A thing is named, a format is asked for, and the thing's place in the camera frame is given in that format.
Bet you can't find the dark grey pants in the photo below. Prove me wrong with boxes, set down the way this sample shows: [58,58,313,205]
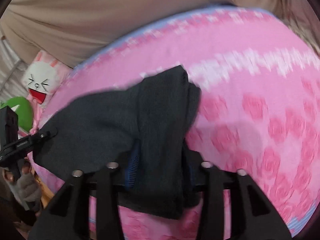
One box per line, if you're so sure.
[33,66,201,219]

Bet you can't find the left hand grey glove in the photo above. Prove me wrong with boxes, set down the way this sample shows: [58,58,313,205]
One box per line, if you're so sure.
[2,159,42,213]

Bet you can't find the green plush toy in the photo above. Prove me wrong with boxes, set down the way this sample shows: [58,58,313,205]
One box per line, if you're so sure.
[1,96,33,132]

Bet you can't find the white bunny face pillow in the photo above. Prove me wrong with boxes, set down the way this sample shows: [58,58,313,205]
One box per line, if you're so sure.
[22,50,72,109]

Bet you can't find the pink floral bed cover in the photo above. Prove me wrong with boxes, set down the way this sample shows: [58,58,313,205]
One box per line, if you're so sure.
[38,5,319,236]

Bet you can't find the beige fabric sheet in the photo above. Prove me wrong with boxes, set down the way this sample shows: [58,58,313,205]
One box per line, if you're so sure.
[1,0,283,67]

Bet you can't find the floral curtain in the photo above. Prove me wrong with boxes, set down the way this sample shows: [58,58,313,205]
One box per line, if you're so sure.
[274,0,320,55]

